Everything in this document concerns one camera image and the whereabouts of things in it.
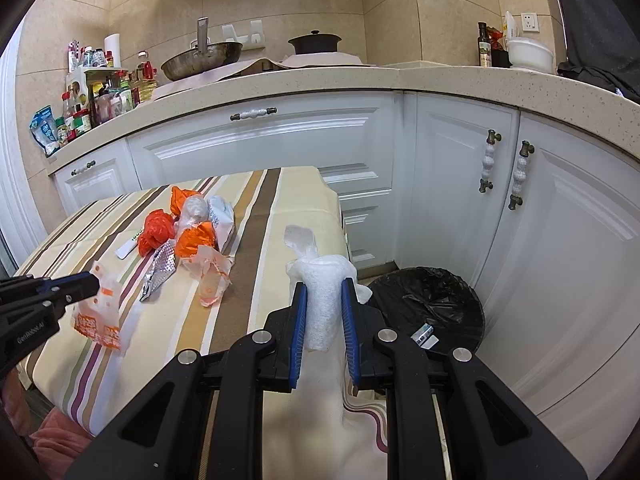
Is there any silver foil wrapper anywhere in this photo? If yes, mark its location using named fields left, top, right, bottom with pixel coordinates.
left=139, top=242, right=178, bottom=303

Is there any beige stove cover cloth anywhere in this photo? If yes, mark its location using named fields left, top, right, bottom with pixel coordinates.
left=150, top=52, right=368, bottom=101

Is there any blue snack packet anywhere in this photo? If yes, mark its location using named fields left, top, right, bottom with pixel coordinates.
left=29, top=106, right=60, bottom=157

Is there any white lidded pot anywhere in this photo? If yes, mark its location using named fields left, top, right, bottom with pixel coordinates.
left=506, top=36, right=556, bottom=72

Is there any white door frame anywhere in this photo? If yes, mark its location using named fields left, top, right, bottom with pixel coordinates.
left=0, top=45, right=48, bottom=261

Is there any white printed paper wrapper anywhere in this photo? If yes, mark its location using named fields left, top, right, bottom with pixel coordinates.
left=207, top=195, right=236, bottom=252

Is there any white spice rack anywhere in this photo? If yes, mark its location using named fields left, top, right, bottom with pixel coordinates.
left=67, top=67, right=133, bottom=126

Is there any white kitchen cabinet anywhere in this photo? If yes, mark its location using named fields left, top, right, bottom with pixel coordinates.
left=47, top=62, right=640, bottom=461

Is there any white green paper strip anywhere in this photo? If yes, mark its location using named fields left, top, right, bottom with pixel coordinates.
left=115, top=232, right=146, bottom=258

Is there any pink fleece clothing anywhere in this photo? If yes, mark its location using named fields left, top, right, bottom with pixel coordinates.
left=27, top=407, right=96, bottom=463

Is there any bin with black liner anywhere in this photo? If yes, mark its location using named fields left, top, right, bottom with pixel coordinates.
left=367, top=266, right=486, bottom=361

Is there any black cloth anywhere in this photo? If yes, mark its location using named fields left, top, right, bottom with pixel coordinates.
left=545, top=0, right=640, bottom=101

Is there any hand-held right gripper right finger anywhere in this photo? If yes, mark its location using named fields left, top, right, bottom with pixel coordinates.
left=340, top=276, right=591, bottom=480

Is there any dark glass bottle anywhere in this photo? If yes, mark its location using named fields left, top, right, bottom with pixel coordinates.
left=476, top=21, right=493, bottom=68

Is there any clear plastic film piece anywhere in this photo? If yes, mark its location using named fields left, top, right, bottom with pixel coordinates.
left=284, top=224, right=320, bottom=263

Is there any white orange printed plastic bag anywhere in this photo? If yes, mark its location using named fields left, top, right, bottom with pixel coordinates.
left=182, top=245, right=236, bottom=308
left=72, top=260, right=126, bottom=358

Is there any small blue white packet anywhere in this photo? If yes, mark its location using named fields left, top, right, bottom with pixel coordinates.
left=411, top=324, right=440, bottom=350

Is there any white paper towel roll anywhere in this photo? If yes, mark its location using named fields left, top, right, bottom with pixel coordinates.
left=103, top=32, right=122, bottom=68

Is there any white foam wrap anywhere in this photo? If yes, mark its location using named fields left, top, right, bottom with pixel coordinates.
left=285, top=255, right=359, bottom=353

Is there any metal wok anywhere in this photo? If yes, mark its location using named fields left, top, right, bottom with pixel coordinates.
left=160, top=16, right=244, bottom=82

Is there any small orange plastic bag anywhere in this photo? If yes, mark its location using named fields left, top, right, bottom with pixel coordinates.
left=170, top=186, right=203, bottom=216

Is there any black lidded pot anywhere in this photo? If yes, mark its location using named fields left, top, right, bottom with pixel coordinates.
left=287, top=30, right=343, bottom=56

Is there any red plastic bag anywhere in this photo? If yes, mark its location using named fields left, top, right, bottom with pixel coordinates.
left=137, top=208, right=177, bottom=256

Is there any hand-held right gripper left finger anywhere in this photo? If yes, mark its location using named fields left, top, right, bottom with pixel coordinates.
left=62, top=281, right=308, bottom=480

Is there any clear plastic bag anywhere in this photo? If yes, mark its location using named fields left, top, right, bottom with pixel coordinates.
left=177, top=195, right=211, bottom=233

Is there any yellow cooking oil bottle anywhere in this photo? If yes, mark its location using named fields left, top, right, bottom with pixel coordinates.
left=135, top=50, right=157, bottom=106

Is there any long white cabinet handle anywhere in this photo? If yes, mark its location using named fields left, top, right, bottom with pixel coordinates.
left=230, top=107, right=277, bottom=122

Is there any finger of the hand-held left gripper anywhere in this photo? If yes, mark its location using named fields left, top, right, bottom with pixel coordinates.
left=0, top=271, right=101, bottom=333
left=0, top=276, right=62, bottom=305

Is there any group of condiment bottles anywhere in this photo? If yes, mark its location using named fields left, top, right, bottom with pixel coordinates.
left=55, top=37, right=151, bottom=148

